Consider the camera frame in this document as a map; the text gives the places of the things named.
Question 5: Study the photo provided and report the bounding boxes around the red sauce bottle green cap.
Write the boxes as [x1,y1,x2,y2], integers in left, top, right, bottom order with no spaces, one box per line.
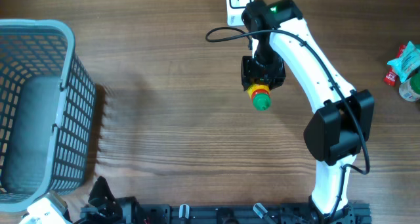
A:
[246,83,271,111]

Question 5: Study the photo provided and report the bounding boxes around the red stick sachet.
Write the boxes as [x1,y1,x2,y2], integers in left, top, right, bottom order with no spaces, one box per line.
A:
[383,45,406,87]

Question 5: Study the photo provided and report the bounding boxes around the teal white sachet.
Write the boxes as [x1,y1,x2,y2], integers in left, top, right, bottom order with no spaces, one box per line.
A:
[387,41,419,83]

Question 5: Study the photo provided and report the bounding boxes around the green lid white jar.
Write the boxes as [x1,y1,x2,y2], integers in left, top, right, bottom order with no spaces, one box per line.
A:
[399,73,420,102]

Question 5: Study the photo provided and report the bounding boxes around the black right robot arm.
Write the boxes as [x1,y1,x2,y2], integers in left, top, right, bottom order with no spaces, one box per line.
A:
[241,0,374,223]

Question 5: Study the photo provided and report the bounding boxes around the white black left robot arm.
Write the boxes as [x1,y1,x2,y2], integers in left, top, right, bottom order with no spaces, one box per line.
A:
[21,176,150,224]

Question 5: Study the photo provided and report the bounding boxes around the white barcode scanner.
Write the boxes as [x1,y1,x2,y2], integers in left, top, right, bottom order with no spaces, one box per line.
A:
[226,0,254,27]

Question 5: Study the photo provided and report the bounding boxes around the grey plastic mesh basket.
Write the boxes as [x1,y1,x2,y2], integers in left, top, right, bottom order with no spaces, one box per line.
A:
[1,19,96,213]

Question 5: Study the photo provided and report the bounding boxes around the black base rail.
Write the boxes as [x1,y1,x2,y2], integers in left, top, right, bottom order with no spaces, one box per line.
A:
[77,202,372,224]

